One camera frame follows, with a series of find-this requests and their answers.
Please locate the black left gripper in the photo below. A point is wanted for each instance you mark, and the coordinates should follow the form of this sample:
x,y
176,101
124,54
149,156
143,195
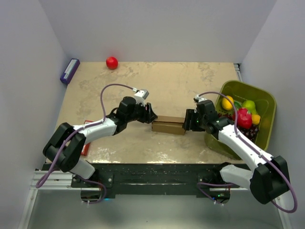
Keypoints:
x,y
148,116

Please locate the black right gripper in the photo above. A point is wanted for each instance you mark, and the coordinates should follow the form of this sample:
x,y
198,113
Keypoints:
x,y
190,114

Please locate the brown cardboard box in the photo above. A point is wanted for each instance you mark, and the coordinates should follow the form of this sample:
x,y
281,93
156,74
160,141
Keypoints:
x,y
169,125

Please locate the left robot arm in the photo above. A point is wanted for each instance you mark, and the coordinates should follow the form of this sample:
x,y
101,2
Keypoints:
x,y
65,146

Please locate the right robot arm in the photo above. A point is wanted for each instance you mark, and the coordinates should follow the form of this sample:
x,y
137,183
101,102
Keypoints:
x,y
267,177

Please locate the purple rectangular box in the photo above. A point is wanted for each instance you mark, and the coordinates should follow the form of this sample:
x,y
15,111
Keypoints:
x,y
70,70

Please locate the orange toy fruit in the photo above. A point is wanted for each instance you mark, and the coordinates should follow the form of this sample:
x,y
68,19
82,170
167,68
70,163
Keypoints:
x,y
227,103

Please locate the pink dragon fruit toy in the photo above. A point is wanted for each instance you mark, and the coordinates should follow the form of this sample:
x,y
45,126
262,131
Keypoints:
x,y
243,118

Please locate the green toy pear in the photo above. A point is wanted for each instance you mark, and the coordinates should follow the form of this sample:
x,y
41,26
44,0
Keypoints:
x,y
250,106

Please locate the dark red toy grapes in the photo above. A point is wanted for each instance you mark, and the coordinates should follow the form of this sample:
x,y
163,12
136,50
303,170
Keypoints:
x,y
250,133

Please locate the yellow toy lemon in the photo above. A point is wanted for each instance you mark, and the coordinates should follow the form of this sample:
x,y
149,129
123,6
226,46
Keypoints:
x,y
256,119

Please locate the red apple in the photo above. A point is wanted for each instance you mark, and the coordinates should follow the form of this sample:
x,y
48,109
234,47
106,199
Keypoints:
x,y
111,63

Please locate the olive green plastic basket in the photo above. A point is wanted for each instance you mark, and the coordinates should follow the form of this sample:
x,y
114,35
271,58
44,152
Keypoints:
x,y
256,110

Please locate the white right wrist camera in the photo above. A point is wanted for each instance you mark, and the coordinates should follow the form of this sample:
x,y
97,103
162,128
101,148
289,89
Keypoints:
x,y
198,98

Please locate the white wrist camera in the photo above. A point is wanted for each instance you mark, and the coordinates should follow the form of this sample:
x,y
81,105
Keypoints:
x,y
140,96
198,98

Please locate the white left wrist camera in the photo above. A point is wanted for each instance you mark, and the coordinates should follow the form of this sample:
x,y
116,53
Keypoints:
x,y
140,96

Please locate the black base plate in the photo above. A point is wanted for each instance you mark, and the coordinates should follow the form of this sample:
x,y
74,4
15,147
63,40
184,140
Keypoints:
x,y
153,179

